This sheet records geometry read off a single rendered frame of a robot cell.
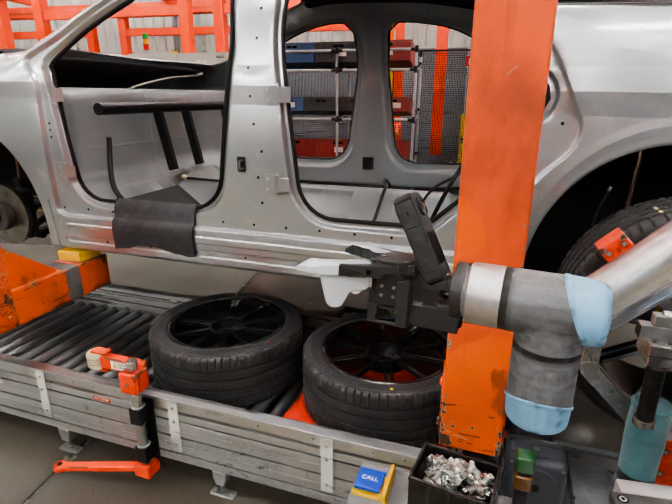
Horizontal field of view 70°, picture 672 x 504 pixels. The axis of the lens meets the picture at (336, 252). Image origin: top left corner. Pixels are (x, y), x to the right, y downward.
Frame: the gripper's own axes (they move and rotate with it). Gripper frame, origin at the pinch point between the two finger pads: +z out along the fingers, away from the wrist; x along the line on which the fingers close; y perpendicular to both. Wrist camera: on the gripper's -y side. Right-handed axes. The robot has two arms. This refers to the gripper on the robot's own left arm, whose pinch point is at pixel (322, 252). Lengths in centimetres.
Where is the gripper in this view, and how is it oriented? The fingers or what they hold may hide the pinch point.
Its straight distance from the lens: 66.3
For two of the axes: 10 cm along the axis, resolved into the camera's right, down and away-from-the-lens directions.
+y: -0.6, 9.8, 1.9
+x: 4.3, -1.5, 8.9
